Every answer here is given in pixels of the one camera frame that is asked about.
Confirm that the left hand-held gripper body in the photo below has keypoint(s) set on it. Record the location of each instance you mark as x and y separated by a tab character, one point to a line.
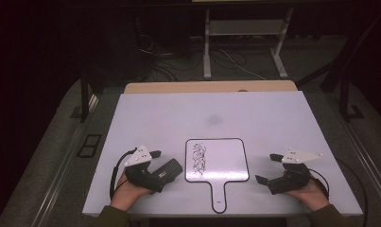
137	175

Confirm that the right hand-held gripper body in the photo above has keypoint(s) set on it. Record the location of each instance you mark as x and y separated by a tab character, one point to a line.
292	179

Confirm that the black whiteboard eraser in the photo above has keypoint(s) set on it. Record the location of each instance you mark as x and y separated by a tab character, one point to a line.
171	167

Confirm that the person's left hand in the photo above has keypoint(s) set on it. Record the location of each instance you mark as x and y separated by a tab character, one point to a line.
125	195

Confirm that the person's right hand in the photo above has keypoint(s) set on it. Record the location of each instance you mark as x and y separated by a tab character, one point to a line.
314	195

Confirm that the wooden table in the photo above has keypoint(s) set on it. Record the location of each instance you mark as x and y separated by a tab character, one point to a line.
210	86

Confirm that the white metal stand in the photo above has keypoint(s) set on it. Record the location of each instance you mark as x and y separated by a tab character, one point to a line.
207	47

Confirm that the metal floor rail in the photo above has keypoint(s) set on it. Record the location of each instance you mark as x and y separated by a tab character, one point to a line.
62	170
367	157

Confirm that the black metal frame stand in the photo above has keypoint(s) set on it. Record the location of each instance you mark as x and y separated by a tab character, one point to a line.
84	101
345	101

